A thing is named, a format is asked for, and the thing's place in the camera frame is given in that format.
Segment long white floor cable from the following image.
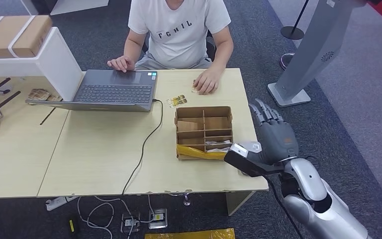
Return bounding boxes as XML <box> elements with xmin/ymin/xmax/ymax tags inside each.
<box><xmin>76</xmin><ymin>197</ymin><xmax>115</xmax><ymax>239</ymax></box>

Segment white furniture panel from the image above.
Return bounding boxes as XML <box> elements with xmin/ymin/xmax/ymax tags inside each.
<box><xmin>50</xmin><ymin>0</ymin><xmax>110</xmax><ymax>16</ymax></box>

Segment grey kiosk stand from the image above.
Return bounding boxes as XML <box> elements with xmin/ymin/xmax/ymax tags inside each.
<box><xmin>267</xmin><ymin>0</ymin><xmax>368</xmax><ymax>108</ymax></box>

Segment brown cardboard piece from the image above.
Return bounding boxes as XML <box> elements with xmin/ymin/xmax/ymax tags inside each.
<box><xmin>177</xmin><ymin>121</ymin><xmax>199</xmax><ymax>132</ymax></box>

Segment black stanchion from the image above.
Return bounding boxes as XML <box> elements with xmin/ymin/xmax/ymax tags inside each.
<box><xmin>280</xmin><ymin>0</ymin><xmax>310</xmax><ymax>40</ymax></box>

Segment black device yellow label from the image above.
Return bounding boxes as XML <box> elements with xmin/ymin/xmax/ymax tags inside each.
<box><xmin>66</xmin><ymin>215</ymin><xmax>81</xmax><ymax>239</ymax></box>

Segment yellow plastic bag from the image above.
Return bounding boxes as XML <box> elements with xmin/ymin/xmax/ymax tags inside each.
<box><xmin>144</xmin><ymin>228</ymin><xmax>236</xmax><ymax>239</ymax></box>

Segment desk leg panel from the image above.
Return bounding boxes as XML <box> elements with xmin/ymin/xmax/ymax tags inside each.
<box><xmin>225</xmin><ymin>191</ymin><xmax>256</xmax><ymax>217</ymax></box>

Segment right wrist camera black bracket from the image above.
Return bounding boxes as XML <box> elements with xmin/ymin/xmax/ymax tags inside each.
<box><xmin>224</xmin><ymin>142</ymin><xmax>286</xmax><ymax>178</ymax></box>

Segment black chair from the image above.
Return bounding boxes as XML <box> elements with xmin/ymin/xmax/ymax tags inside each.
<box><xmin>141</xmin><ymin>31</ymin><xmax>216</xmax><ymax>63</ymax></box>

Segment white desk shelf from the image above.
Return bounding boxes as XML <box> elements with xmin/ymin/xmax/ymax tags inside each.
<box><xmin>0</xmin><ymin>26</ymin><xmax>84</xmax><ymax>102</ymax></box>

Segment black laptop power cable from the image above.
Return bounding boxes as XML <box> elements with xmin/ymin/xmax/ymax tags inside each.
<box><xmin>121</xmin><ymin>98</ymin><xmax>164</xmax><ymax>196</ymax></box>

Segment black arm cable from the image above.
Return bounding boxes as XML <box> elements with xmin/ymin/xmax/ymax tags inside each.
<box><xmin>263</xmin><ymin>174</ymin><xmax>306</xmax><ymax>239</ymax></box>

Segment dark shoe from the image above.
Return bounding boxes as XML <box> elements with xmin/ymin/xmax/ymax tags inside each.
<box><xmin>279</xmin><ymin>52</ymin><xmax>295</xmax><ymax>71</ymax></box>

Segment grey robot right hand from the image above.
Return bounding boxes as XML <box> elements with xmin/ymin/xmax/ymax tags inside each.
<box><xmin>248</xmin><ymin>98</ymin><xmax>300</xmax><ymax>166</ymax></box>

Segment black pen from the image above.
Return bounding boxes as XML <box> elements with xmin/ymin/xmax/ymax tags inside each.
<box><xmin>39</xmin><ymin>107</ymin><xmax>57</xmax><ymax>126</ymax></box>

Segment cardboard divider box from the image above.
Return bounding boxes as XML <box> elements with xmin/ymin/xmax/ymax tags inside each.
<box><xmin>174</xmin><ymin>106</ymin><xmax>234</xmax><ymax>161</ymax></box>

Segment person's left hand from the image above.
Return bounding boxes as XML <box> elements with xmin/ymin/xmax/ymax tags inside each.
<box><xmin>192</xmin><ymin>67</ymin><xmax>221</xmax><ymax>96</ymax></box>

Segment person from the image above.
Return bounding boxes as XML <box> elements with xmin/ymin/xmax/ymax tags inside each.
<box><xmin>106</xmin><ymin>0</ymin><xmax>234</xmax><ymax>96</ymax></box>

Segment yellow black printed card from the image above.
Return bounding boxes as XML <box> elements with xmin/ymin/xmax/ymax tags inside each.
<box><xmin>166</xmin><ymin>95</ymin><xmax>189</xmax><ymax>109</ymax></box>

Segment grey card reader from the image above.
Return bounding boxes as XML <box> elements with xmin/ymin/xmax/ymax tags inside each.
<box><xmin>238</xmin><ymin>141</ymin><xmax>264</xmax><ymax>177</ymax></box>

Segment grey laptop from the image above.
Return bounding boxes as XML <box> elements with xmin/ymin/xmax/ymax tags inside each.
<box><xmin>25</xmin><ymin>68</ymin><xmax>159</xmax><ymax>113</ymax></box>

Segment cardboard box white straps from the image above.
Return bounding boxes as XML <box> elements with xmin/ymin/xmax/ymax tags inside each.
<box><xmin>0</xmin><ymin>14</ymin><xmax>53</xmax><ymax>59</ymax></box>

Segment metal floor socket box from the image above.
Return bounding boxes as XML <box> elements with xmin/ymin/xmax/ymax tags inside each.
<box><xmin>148</xmin><ymin>208</ymin><xmax>168</xmax><ymax>230</ymax></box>
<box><xmin>120</xmin><ymin>213</ymin><xmax>141</xmax><ymax>234</ymax></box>

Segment person's right hand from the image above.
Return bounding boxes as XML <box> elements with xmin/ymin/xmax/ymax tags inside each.
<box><xmin>106</xmin><ymin>55</ymin><xmax>136</xmax><ymax>73</ymax></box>

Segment white power strip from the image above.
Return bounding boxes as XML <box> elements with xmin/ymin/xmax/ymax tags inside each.
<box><xmin>45</xmin><ymin>196</ymin><xmax>79</xmax><ymax>212</ymax></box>

